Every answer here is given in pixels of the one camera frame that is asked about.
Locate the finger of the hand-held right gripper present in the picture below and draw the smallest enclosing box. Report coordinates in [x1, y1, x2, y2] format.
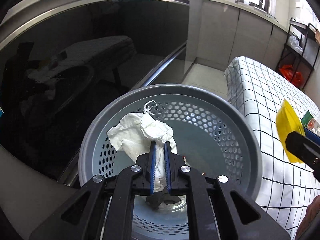
[303, 127, 320, 145]
[285, 131, 320, 175]

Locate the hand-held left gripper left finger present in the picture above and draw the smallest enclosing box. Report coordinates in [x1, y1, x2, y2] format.
[29, 141, 157, 240]

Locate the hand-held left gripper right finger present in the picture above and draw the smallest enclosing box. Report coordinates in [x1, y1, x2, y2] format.
[164, 141, 292, 240]

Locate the yellow plastic lid ring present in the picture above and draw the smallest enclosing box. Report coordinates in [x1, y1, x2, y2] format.
[276, 99, 305, 163]

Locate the white tissue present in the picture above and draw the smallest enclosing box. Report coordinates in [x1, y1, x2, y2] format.
[107, 100, 179, 193]

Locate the grey perforated plastic basket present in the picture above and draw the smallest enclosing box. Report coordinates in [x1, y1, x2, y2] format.
[78, 83, 262, 240]

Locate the person's right forearm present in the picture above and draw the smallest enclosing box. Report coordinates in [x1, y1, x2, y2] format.
[295, 197, 320, 240]

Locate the small green carton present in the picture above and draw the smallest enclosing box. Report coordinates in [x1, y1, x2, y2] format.
[301, 110, 319, 132]

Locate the black-and-white checked tablecloth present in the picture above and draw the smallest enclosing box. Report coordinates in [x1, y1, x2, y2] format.
[224, 56, 320, 233]

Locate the red plastic bag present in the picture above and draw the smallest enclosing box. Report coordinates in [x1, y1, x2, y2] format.
[279, 64, 303, 87]

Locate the black metal shelf rack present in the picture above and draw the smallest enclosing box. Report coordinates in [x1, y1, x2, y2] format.
[276, 17, 320, 91]

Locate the crumpled clear bag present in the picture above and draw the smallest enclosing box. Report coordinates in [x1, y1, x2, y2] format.
[287, 35, 307, 55]

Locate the black glass oven front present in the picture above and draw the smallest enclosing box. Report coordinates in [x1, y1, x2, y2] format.
[0, 0, 191, 188]

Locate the grey kitchen cabinet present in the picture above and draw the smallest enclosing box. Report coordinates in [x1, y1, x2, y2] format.
[182, 0, 289, 85]

